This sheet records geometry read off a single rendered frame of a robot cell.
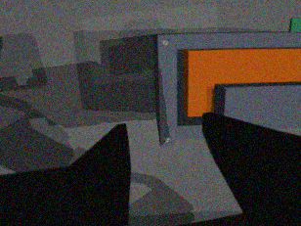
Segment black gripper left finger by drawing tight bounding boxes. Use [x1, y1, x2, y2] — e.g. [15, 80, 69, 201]
[0, 123, 131, 226]

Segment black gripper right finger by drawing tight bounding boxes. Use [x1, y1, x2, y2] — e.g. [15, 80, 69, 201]
[202, 113, 301, 226]

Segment orange l-shaped part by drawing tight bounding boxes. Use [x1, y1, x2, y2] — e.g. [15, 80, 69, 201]
[183, 47, 301, 117]

